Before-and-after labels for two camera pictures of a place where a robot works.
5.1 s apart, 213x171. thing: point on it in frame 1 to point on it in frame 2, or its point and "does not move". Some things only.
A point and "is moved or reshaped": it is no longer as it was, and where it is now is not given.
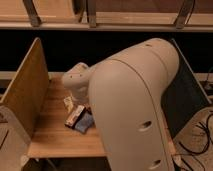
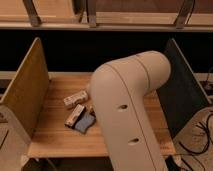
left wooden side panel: x=26 y=93 does not move
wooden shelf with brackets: x=107 y=15 does not move
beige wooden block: x=68 y=101 is moved or reshaped
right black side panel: x=184 y=98 does not move
